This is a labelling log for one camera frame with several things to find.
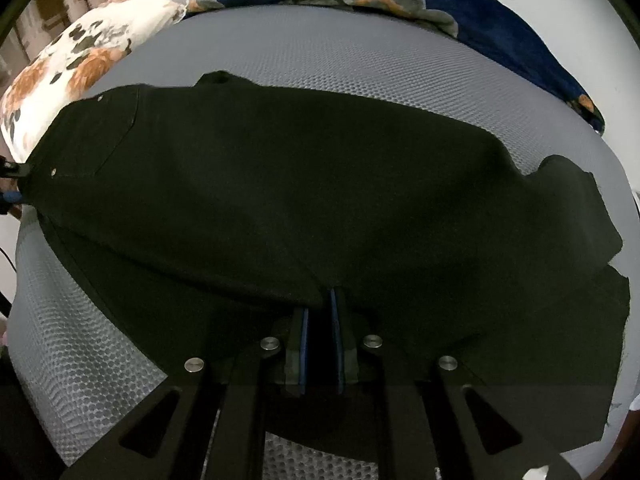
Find black pants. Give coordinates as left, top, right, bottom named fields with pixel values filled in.
left=18, top=72, right=630, bottom=452

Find white floral pillow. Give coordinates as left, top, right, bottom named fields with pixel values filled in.
left=1, top=0, right=186, bottom=162

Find beige curtain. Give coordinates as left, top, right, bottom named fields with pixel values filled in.
left=0, top=0, right=137, bottom=76

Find navy floral blanket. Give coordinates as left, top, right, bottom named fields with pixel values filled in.
left=186, top=0, right=605, bottom=134

